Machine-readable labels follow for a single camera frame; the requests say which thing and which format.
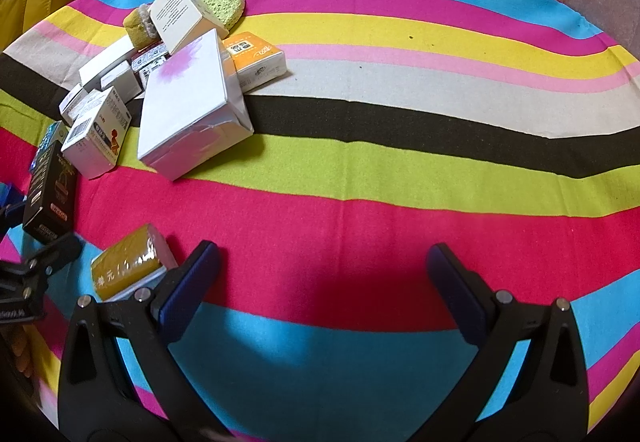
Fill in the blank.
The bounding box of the black gold box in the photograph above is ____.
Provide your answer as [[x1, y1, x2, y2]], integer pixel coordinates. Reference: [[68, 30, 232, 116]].
[[23, 140, 77, 245]]

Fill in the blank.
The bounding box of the white box with child figure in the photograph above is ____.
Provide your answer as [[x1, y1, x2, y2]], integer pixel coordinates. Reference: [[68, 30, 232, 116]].
[[62, 87, 131, 179]]

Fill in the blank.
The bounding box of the teal toothpaste box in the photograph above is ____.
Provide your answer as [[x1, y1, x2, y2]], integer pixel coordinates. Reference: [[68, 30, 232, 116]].
[[28, 120, 68, 174]]

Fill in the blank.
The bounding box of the large white pink-flower box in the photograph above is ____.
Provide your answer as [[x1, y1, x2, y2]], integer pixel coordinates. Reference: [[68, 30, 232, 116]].
[[137, 30, 254, 181]]

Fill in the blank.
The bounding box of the long white box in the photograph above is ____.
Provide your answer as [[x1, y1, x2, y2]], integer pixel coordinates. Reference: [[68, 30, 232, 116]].
[[78, 35, 136, 92]]

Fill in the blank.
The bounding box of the orange white medicine box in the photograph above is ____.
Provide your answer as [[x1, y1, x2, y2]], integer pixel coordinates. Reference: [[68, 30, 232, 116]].
[[222, 32, 288, 93]]

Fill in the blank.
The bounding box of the small white side box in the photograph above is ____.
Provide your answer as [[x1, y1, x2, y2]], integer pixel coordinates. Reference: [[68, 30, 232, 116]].
[[58, 84, 102, 127]]

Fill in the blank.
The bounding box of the striped colourful bed cloth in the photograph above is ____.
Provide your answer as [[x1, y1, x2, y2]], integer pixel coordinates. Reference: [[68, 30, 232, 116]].
[[1, 0, 639, 441]]

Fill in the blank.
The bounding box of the white barcode box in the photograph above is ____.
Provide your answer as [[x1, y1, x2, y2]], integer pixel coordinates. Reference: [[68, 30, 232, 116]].
[[130, 41, 168, 72]]

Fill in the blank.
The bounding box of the yellow scrub sponge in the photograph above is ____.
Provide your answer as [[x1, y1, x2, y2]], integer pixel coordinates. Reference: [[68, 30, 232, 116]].
[[122, 3, 160, 50]]

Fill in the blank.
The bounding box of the cream text-printed box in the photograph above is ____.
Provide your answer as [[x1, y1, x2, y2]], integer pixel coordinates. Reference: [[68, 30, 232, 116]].
[[150, 0, 229, 54]]

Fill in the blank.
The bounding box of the green round sponge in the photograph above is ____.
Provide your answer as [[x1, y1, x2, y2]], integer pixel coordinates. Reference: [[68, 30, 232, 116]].
[[202, 0, 245, 30]]

